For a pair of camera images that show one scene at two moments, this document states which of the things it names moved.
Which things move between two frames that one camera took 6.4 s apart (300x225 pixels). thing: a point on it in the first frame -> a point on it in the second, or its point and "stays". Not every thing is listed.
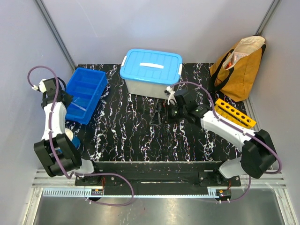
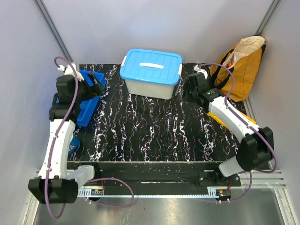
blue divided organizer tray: [86, 86] stays
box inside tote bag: [237, 56] stays
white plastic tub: [146, 90] stays
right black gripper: [165, 108] -> [187, 86]
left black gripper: [69, 97] -> [97, 90]
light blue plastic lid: [152, 66] stays
